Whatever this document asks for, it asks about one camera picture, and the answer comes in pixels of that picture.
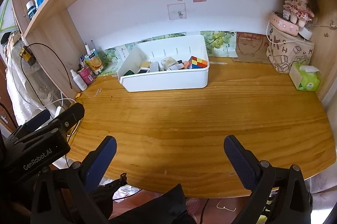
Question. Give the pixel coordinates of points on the brown cardboard piece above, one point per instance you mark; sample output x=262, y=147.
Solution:
x=251, y=48

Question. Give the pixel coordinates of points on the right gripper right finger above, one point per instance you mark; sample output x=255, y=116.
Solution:
x=279, y=194

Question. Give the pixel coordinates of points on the green tissue pack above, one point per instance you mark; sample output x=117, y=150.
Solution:
x=304, y=77

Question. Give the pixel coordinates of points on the green grape print box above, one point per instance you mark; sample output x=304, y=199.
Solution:
x=217, y=43

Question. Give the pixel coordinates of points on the clear plastic box white spots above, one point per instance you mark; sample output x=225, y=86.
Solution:
x=168, y=62

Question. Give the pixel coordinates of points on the multicolour puzzle cube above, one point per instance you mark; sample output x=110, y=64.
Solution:
x=195, y=63

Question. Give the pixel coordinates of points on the blue white bottle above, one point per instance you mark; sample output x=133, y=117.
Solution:
x=31, y=9

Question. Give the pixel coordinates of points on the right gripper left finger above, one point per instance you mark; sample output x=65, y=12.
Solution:
x=63, y=196

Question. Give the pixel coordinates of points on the white spray bottle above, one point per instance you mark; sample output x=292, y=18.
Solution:
x=78, y=80

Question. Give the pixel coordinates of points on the round gold compact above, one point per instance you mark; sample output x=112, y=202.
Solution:
x=145, y=64

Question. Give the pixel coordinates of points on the white instant camera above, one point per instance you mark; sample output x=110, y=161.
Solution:
x=143, y=70

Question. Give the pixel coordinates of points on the letter print fabric bag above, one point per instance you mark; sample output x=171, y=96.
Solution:
x=284, y=50

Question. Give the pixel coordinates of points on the pink case on bag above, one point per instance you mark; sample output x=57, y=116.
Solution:
x=283, y=25

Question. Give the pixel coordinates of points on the yellow toy on hook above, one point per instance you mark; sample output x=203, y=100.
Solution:
x=27, y=55

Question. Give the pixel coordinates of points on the pink tin can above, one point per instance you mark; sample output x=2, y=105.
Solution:
x=86, y=74

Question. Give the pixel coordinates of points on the blue labelled floss box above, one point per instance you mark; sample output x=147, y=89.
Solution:
x=154, y=67

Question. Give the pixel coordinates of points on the white plastic storage bin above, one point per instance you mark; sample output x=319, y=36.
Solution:
x=176, y=77

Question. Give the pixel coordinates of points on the green perfume bottle gold cap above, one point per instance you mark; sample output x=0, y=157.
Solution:
x=129, y=72

